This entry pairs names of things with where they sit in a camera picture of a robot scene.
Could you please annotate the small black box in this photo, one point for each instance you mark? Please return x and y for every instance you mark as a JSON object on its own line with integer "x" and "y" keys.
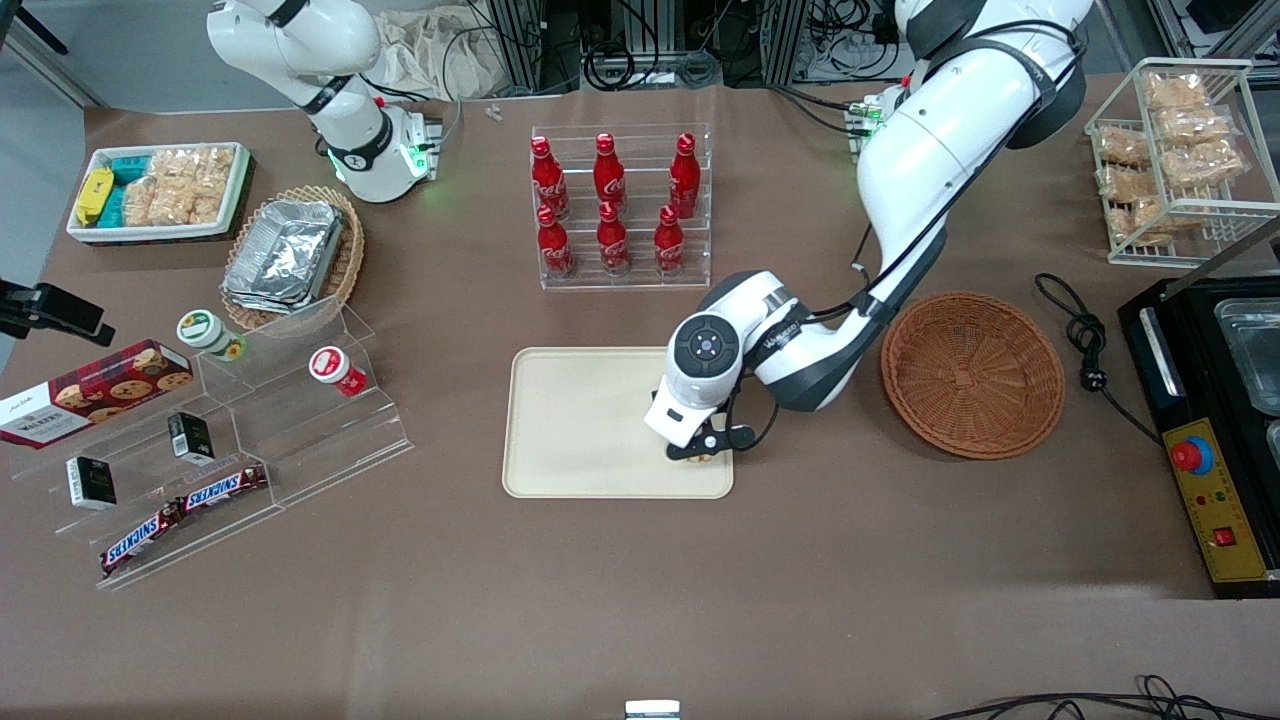
{"x": 190, "y": 437}
{"x": 92, "y": 482}

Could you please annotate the red tartan cookie box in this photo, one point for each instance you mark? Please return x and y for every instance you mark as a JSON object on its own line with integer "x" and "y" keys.
{"x": 95, "y": 392}

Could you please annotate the steel food pan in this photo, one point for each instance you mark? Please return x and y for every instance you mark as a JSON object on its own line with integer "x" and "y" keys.
{"x": 1250, "y": 355}

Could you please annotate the round brown wicker basket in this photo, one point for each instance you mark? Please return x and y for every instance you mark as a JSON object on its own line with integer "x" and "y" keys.
{"x": 975, "y": 375}

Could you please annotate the clear acrylic stepped display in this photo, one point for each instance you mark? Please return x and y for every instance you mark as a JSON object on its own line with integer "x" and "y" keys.
{"x": 300, "y": 440}

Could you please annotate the beige crumpled cloth bag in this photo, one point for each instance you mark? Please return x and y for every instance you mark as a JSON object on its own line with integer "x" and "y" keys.
{"x": 430, "y": 50}

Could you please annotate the yellow snack pack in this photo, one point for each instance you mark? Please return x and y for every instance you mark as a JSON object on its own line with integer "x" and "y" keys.
{"x": 94, "y": 195}

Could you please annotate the yellow emergency stop box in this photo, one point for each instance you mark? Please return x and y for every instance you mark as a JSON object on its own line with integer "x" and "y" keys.
{"x": 1225, "y": 510}

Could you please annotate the red cola bottle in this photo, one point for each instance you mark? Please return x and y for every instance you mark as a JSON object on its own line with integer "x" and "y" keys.
{"x": 609, "y": 175}
{"x": 613, "y": 240}
{"x": 685, "y": 180}
{"x": 548, "y": 180}
{"x": 669, "y": 245}
{"x": 555, "y": 245}

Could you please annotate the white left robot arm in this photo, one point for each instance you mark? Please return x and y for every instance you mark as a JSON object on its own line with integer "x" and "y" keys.
{"x": 930, "y": 150}

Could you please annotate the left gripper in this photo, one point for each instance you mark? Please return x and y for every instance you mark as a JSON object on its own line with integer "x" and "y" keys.
{"x": 654, "y": 394}

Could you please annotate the oval light wicker basket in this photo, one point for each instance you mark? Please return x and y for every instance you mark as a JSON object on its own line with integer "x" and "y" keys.
{"x": 350, "y": 255}

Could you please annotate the clear rice cracker bag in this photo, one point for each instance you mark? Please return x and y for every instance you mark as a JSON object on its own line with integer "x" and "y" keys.
{"x": 145, "y": 205}
{"x": 200, "y": 175}

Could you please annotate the small silver white device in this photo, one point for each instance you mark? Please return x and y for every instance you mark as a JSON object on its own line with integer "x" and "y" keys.
{"x": 652, "y": 710}

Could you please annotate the teal snack pack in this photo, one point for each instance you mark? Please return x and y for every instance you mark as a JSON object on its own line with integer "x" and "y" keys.
{"x": 130, "y": 168}
{"x": 113, "y": 207}

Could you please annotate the brown snickers bar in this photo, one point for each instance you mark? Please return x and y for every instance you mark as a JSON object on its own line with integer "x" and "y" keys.
{"x": 222, "y": 488}
{"x": 140, "y": 540}

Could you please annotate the beige rectangular tray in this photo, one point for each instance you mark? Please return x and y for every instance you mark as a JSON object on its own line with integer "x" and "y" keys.
{"x": 580, "y": 420}

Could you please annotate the red lid cup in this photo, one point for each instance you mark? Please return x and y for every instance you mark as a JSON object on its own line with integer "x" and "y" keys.
{"x": 332, "y": 367}

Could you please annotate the clear acrylic bottle rack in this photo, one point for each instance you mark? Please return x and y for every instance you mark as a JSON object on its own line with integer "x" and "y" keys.
{"x": 640, "y": 280}

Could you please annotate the silver foil container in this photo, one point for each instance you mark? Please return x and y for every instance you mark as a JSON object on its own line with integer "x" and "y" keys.
{"x": 285, "y": 255}

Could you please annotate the white rectangular snack bin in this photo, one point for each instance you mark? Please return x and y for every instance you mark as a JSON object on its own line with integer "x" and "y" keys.
{"x": 240, "y": 175}

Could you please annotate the grey metal bar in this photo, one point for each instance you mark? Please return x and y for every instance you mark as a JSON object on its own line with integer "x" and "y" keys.
{"x": 1225, "y": 257}

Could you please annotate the clear bag of crackers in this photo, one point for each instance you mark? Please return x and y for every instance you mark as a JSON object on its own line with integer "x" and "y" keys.
{"x": 1140, "y": 220}
{"x": 1200, "y": 165}
{"x": 1175, "y": 90}
{"x": 1190, "y": 125}
{"x": 1122, "y": 148}
{"x": 1122, "y": 183}

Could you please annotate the black appliance base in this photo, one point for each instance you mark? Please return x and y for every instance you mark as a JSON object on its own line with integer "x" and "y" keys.
{"x": 1195, "y": 370}

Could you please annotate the green lid cup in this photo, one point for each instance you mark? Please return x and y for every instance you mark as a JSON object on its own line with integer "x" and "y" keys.
{"x": 205, "y": 330}

